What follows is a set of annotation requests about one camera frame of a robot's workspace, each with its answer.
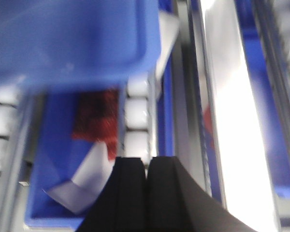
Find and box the blue plastic tray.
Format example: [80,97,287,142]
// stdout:
[0,0,161,88]

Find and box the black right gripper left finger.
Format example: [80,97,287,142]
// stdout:
[78,157,146,232]

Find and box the blue bin with red item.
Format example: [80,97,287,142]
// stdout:
[25,85,125,229]

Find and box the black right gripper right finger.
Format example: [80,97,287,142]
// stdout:
[147,157,253,232]

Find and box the white roller conveyor rail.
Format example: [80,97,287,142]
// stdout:
[124,77,150,164]

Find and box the aluminium shelf rail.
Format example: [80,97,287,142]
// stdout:
[180,0,281,232]

